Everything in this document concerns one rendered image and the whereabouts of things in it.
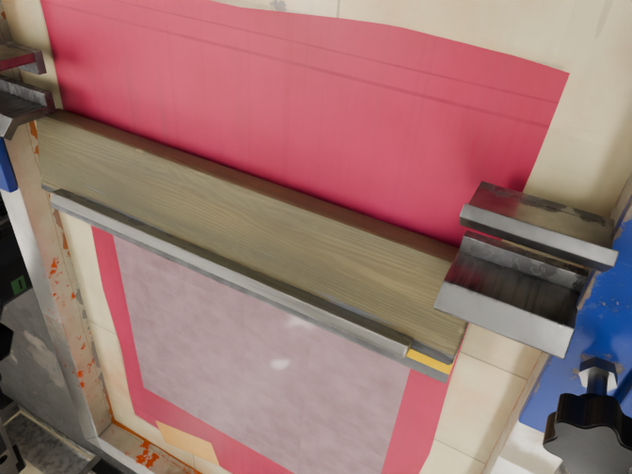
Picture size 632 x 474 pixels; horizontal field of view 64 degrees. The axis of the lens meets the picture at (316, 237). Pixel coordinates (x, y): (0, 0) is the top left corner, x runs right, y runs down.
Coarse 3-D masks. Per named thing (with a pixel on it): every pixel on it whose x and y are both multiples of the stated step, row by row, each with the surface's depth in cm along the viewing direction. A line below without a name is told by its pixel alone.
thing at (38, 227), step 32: (0, 0) 44; (0, 32) 45; (32, 128) 51; (32, 160) 52; (32, 192) 54; (32, 224) 55; (32, 256) 58; (64, 256) 60; (64, 288) 62; (64, 320) 64; (64, 352) 68; (96, 352) 71; (96, 384) 74; (96, 416) 76; (512, 416) 38; (128, 448) 77; (160, 448) 78; (512, 448) 37
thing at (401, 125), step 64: (256, 64) 35; (320, 64) 33; (384, 64) 31; (448, 64) 29; (512, 64) 27; (256, 128) 38; (320, 128) 35; (384, 128) 33; (448, 128) 31; (512, 128) 29; (320, 192) 38; (384, 192) 35; (448, 192) 33; (256, 320) 50; (256, 384) 56; (320, 384) 50; (384, 384) 45; (448, 384) 42; (256, 448) 63; (320, 448) 56; (384, 448) 50
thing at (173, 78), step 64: (64, 0) 41; (128, 0) 38; (192, 0) 35; (64, 64) 45; (128, 64) 41; (192, 64) 38; (128, 128) 45; (192, 128) 41; (128, 256) 55; (128, 320) 62; (192, 320) 55; (128, 384) 72; (192, 384) 63
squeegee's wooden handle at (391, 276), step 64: (64, 128) 44; (128, 192) 43; (192, 192) 40; (256, 192) 37; (256, 256) 39; (320, 256) 36; (384, 256) 34; (448, 256) 33; (384, 320) 36; (448, 320) 33
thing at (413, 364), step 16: (64, 208) 49; (96, 224) 48; (128, 240) 47; (208, 272) 43; (240, 288) 42; (272, 304) 41; (304, 320) 40; (352, 336) 39; (384, 352) 38; (416, 368) 37; (432, 368) 36
